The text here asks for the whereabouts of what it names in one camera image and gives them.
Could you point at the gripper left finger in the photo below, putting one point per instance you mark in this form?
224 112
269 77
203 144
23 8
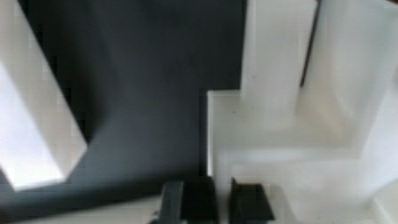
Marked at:
189 203

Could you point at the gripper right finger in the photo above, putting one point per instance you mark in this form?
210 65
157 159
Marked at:
249 205

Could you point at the white chair seat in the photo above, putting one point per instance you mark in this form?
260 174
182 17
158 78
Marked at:
302 127

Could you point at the white front fence bar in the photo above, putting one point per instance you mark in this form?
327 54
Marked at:
41 140

